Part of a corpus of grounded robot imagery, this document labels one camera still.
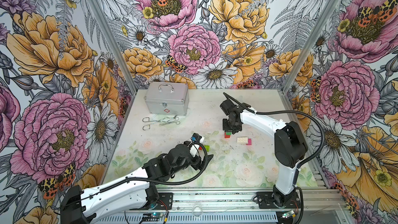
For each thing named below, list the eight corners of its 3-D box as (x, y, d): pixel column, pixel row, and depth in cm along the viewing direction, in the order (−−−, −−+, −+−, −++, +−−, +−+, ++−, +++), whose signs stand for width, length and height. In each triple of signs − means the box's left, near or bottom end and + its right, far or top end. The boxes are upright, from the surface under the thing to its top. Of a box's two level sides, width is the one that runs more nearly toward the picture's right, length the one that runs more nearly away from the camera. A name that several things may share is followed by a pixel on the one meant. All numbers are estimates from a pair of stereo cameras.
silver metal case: (145, 108, 113) (137, 89, 99) (170, 90, 126) (166, 71, 111) (170, 129, 102) (165, 111, 88) (196, 107, 114) (195, 88, 100)
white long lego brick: (236, 144, 95) (238, 141, 92) (236, 139, 98) (237, 136, 95) (247, 144, 96) (248, 141, 92) (246, 139, 98) (247, 136, 95)
